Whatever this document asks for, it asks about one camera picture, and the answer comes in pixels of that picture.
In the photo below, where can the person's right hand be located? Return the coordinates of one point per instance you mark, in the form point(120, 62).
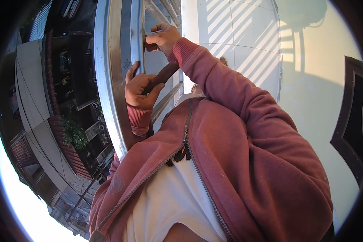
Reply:
point(166, 37)

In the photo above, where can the person's left hand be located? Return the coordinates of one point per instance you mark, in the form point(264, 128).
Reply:
point(137, 93)

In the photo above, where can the person's left thumb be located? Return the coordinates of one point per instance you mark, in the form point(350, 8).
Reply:
point(156, 94)

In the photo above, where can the person's left fingers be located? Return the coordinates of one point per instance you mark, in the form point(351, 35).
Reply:
point(145, 81)

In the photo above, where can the person's left index finger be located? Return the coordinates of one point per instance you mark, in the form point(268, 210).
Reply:
point(132, 72)

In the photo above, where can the person's right fingers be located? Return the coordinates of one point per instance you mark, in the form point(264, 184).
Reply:
point(153, 37)

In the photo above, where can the metal balcony railing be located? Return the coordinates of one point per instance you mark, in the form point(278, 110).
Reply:
point(115, 66)

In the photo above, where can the green leafy plants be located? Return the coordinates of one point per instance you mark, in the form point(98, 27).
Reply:
point(74, 133)

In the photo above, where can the neighbouring house with tiled roof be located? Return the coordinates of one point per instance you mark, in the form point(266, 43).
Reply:
point(33, 99)

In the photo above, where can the person's body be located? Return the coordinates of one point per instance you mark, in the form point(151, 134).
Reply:
point(236, 169)

